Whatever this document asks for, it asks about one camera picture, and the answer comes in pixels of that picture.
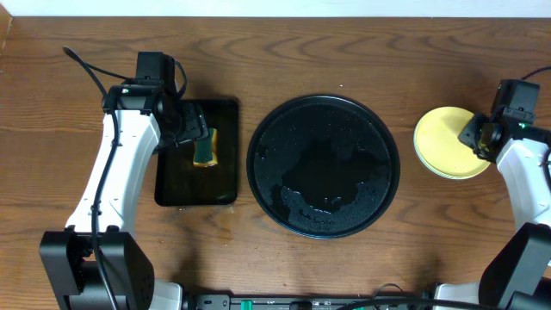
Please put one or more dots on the round black tray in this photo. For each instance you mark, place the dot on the round black tray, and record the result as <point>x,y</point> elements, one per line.
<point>322,166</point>

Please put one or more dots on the yellow plate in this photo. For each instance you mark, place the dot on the yellow plate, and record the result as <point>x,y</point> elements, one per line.
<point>436,142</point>

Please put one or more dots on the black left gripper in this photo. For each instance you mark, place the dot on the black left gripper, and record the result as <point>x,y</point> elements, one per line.
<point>196,129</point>

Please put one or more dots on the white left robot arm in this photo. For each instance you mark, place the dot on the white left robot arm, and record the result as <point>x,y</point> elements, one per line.
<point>95,262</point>

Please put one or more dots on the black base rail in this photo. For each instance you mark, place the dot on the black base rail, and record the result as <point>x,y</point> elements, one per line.
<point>387,297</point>

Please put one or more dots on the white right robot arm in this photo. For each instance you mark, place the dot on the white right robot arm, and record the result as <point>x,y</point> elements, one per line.
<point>515,277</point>

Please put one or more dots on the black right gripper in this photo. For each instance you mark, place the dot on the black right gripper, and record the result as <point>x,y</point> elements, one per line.
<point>467,134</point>

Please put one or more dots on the rectangular black tray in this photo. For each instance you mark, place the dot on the rectangular black tray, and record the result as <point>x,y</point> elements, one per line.
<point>180,184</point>

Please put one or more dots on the yellow green sponge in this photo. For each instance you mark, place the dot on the yellow green sponge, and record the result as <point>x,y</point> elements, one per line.
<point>206,150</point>

